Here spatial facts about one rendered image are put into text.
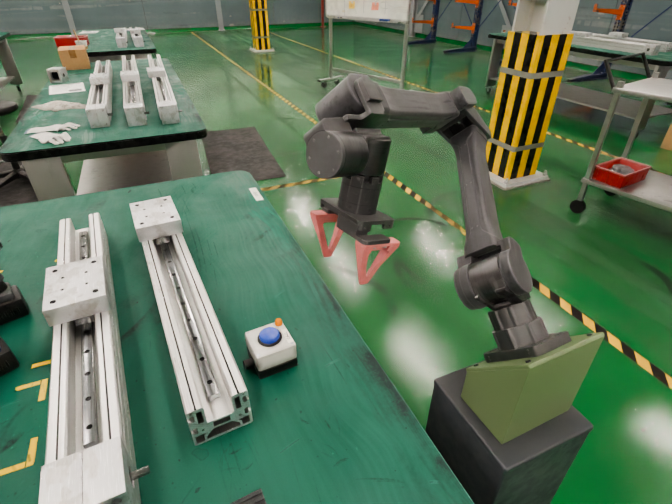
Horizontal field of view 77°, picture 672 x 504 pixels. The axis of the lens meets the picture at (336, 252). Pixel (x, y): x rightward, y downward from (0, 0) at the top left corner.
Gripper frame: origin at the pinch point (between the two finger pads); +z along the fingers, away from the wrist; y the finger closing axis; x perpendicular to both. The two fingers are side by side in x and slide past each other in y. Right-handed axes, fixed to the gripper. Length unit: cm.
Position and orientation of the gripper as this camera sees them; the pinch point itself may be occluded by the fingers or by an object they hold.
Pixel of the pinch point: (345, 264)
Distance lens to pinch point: 64.6
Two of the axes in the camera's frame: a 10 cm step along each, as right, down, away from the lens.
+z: -1.7, 9.1, 3.8
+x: 8.1, -0.9, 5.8
